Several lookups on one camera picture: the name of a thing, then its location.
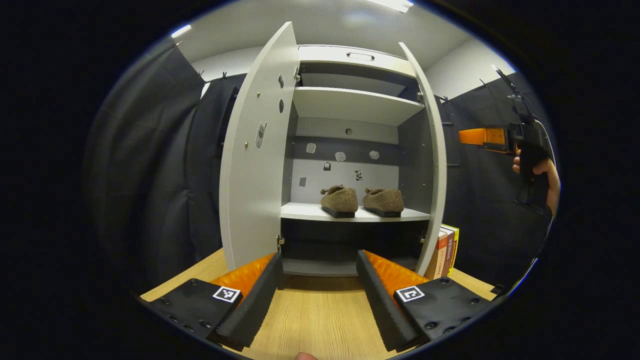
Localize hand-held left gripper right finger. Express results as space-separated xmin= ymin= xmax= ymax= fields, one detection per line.
xmin=356 ymin=250 xmax=496 ymax=353

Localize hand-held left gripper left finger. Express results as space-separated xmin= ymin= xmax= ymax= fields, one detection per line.
xmin=137 ymin=252 xmax=284 ymax=352

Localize large ceiling light panel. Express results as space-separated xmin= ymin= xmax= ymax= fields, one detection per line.
xmin=365 ymin=0 xmax=415 ymax=14

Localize black backdrop cloth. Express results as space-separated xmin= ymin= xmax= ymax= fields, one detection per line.
xmin=440 ymin=70 xmax=556 ymax=291
xmin=82 ymin=42 xmax=248 ymax=296

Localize orange white book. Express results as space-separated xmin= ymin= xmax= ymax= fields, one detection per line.
xmin=424 ymin=231 xmax=449 ymax=280

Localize white shoe cabinet door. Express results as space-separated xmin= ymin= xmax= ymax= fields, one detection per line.
xmin=397 ymin=41 xmax=461 ymax=277
xmin=215 ymin=21 xmax=301 ymax=272

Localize white grey shoe cabinet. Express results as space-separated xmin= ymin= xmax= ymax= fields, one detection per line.
xmin=277 ymin=44 xmax=433 ymax=277

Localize brown fuzzy shoe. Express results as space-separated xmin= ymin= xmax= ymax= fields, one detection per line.
xmin=320 ymin=184 xmax=359 ymax=219
xmin=362 ymin=187 xmax=405 ymax=218

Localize dark red book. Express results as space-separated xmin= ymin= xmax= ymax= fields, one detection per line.
xmin=440 ymin=228 xmax=455 ymax=279

